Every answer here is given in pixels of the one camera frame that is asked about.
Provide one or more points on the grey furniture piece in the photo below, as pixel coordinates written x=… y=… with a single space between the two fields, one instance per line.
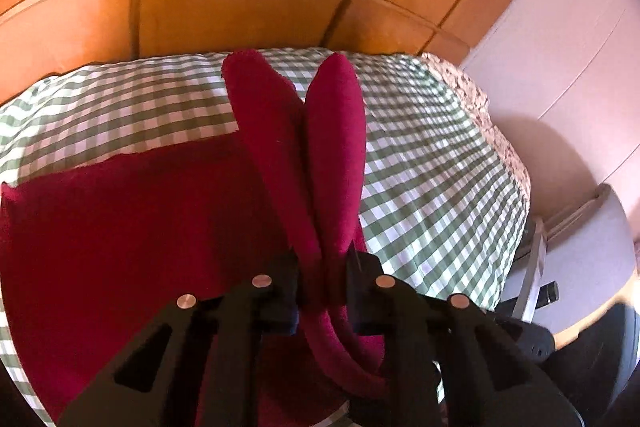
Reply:
x=580 y=252

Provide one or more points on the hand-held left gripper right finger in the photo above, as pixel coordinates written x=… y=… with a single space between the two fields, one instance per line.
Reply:
x=361 y=297

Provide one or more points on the wooden wardrobe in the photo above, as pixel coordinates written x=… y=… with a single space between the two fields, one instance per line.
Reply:
x=240 y=2

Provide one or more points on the red terry cloth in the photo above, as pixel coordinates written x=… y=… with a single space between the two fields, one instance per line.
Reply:
x=150 y=227

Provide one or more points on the floral blanket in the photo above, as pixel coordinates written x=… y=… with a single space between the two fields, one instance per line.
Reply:
x=487 y=117

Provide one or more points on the green checked bed sheet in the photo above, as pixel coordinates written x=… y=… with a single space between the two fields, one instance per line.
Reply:
x=430 y=167

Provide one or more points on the person's dark clothing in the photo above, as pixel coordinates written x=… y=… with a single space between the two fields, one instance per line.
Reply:
x=595 y=357

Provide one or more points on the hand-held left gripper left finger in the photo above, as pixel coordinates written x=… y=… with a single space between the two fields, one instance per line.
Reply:
x=285 y=302

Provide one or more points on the black rounded object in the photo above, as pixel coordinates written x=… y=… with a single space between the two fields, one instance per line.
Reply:
x=530 y=341

